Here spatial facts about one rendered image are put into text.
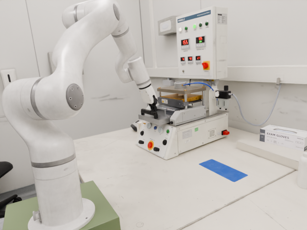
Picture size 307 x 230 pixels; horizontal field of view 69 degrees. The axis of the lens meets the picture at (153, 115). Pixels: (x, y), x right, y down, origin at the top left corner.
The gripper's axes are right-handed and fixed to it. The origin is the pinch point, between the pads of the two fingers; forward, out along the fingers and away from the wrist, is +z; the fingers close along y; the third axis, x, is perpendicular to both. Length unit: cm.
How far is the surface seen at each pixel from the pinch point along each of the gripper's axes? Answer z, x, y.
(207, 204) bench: 18, -26, 57
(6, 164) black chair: 22, -93, -122
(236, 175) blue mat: 27, -2, 52
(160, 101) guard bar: 2.0, 11.4, -9.0
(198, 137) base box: 24.5, 12.1, 17.0
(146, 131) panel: 14.1, -6.7, -8.4
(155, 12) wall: -46, 102, -100
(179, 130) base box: 12.1, 0.5, 16.7
